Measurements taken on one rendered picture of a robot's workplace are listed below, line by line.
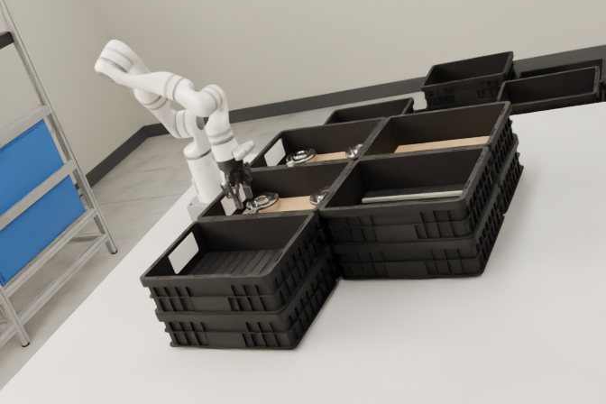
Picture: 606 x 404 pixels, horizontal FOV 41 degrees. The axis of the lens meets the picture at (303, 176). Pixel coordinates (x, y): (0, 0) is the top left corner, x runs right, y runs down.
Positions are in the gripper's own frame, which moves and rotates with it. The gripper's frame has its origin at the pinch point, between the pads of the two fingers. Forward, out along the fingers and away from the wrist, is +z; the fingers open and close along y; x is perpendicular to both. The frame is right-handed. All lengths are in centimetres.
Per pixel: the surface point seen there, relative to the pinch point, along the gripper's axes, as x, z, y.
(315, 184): 14.2, 5.9, -17.3
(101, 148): -287, 76, -246
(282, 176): 4.1, 2.2, -17.3
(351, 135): 15.2, 4.0, -47.3
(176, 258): -9.1, 3.3, 26.1
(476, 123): 57, 4, -47
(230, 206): -9.2, 4.6, -4.8
